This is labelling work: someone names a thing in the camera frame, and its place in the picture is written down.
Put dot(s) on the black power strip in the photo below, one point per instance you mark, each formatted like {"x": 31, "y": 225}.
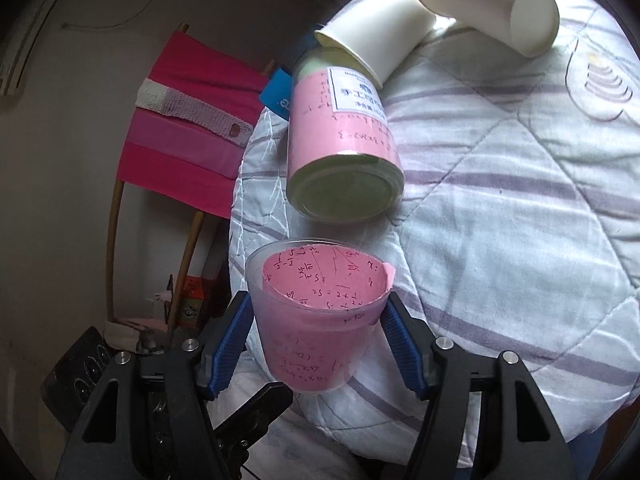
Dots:
{"x": 68, "y": 387}

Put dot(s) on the clear cup with pink paper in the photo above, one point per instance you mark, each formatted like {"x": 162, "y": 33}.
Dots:
{"x": 316, "y": 304}

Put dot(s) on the wooden drying rack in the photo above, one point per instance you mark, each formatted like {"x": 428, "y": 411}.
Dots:
{"x": 185, "y": 259}

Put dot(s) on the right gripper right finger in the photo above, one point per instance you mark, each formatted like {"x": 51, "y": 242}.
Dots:
{"x": 518, "y": 437}

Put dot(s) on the red box on floor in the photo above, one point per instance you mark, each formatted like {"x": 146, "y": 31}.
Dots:
{"x": 191, "y": 302}

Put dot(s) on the white paper cup, base showing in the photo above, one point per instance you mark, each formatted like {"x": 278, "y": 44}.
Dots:
{"x": 490, "y": 0}

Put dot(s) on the pink cloth on rack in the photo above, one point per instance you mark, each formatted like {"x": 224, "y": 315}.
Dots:
{"x": 185, "y": 129}

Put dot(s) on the striped quilted table cover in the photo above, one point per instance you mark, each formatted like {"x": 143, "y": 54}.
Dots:
{"x": 519, "y": 225}

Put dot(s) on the blue cylindrical can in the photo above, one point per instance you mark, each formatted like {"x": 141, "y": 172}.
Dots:
{"x": 277, "y": 94}

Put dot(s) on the green jar with pink label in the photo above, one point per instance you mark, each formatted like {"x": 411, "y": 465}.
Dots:
{"x": 343, "y": 165}

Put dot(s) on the white paper cup, open end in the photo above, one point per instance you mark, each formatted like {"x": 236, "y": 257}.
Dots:
{"x": 378, "y": 34}

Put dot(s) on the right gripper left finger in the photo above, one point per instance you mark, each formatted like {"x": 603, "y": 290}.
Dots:
{"x": 147, "y": 417}

